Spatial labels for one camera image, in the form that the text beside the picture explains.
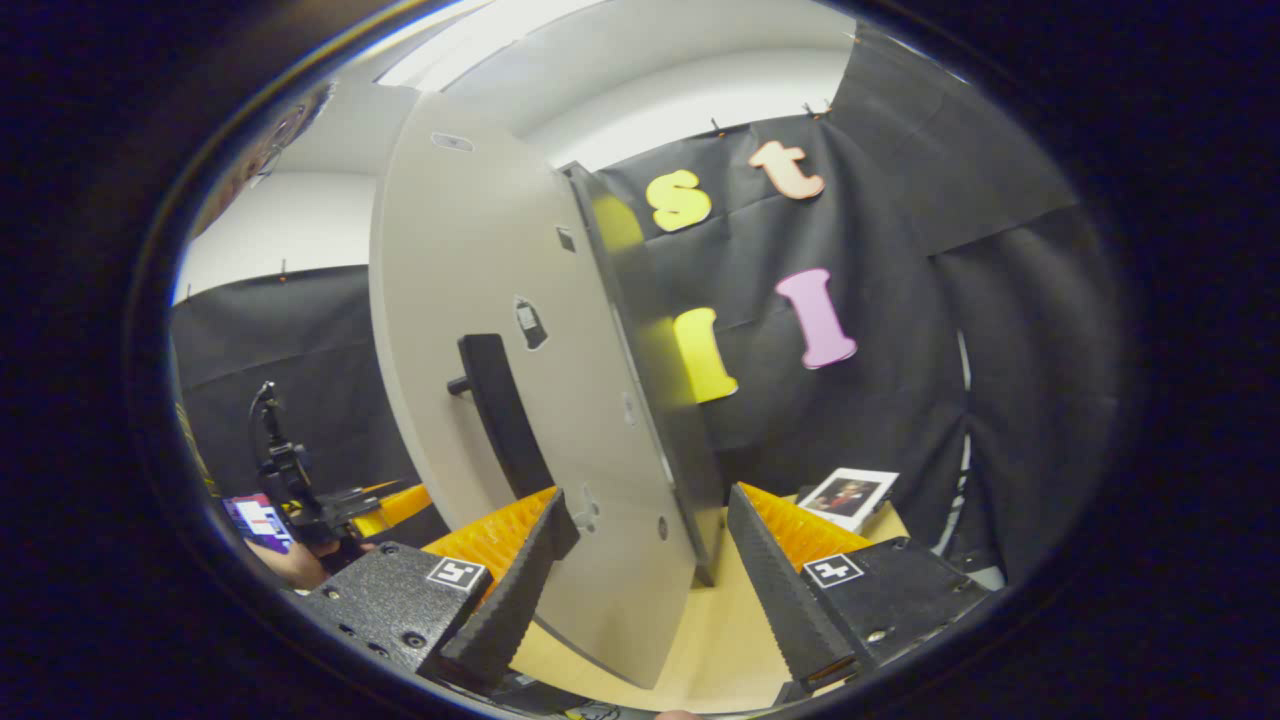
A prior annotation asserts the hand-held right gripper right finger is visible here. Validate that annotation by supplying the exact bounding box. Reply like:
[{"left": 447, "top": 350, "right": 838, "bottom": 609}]
[{"left": 727, "top": 483, "right": 992, "bottom": 703}]

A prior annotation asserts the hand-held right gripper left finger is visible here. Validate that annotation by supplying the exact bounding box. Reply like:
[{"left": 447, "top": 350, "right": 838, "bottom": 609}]
[{"left": 295, "top": 487, "right": 582, "bottom": 696}]

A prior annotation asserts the black cabinet door handle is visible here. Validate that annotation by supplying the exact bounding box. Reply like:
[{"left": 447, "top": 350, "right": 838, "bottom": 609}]
[{"left": 447, "top": 333, "right": 557, "bottom": 501}]

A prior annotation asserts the beige cabinet door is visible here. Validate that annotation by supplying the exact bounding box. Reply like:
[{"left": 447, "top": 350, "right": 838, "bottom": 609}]
[{"left": 368, "top": 92, "right": 723, "bottom": 691}]

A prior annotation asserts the white portrait cover book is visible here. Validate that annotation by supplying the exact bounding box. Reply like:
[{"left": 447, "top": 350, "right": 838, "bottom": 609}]
[{"left": 797, "top": 467, "right": 901, "bottom": 534}]

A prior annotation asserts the black backdrop cloth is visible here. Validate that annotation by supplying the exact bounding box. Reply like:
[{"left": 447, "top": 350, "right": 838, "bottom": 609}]
[{"left": 170, "top": 20, "right": 1123, "bottom": 593}]

